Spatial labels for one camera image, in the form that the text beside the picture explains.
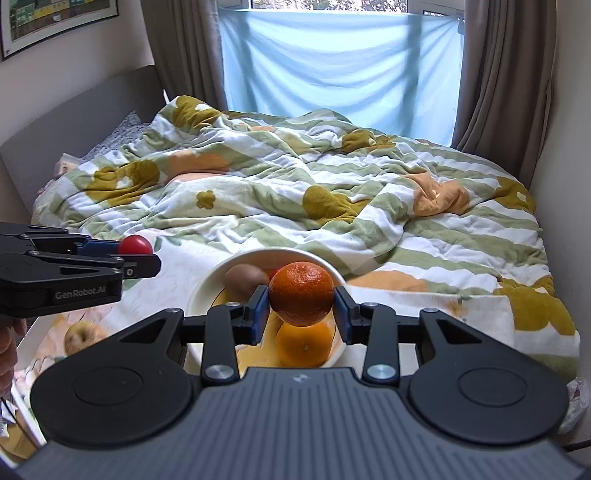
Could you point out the light blue window cloth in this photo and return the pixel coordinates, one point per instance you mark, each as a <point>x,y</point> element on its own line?
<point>341,69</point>

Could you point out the brown kiwi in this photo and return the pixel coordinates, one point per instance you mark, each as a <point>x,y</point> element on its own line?
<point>242,280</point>

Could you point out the framed wall poster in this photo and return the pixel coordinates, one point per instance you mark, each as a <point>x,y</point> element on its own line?
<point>51,23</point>

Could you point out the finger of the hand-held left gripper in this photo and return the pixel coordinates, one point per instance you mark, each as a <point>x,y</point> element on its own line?
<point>99,248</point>
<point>143,265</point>

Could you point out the person's left hand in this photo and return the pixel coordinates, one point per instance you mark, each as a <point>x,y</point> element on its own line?
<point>9,355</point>

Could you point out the large orange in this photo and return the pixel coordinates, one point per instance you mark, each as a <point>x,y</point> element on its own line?
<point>300,290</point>

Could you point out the grey bed headboard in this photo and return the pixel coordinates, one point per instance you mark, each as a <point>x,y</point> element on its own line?
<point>60,120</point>

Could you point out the red tomato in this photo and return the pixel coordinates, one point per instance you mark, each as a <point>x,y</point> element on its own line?
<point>272,273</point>
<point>136,243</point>

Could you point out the cream ceramic bowl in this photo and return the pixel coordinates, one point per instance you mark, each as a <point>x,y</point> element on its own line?
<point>207,281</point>

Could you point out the grey patterned pillow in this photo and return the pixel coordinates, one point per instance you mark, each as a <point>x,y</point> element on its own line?
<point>117,136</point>

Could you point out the brown curtain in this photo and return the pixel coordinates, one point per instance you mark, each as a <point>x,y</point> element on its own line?
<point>503,83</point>
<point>184,50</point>

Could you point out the window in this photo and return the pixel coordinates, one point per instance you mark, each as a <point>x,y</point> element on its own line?
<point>360,4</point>

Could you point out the floral white tablecloth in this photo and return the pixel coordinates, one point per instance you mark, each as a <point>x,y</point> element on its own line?
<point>171,286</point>

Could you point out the wrinkled yellow-brown apple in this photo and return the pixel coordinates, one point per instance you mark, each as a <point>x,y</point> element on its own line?
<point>83,339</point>

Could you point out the medium yellow-orange orange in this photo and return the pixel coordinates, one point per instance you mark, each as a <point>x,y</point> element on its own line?
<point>302,347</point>

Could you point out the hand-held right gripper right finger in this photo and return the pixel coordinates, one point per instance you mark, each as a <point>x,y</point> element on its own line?
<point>342,314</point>

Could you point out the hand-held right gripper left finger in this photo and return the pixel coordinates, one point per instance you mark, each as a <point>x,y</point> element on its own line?
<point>261,314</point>

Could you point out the green striped floral blanket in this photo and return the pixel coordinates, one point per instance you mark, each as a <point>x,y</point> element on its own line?
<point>277,184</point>

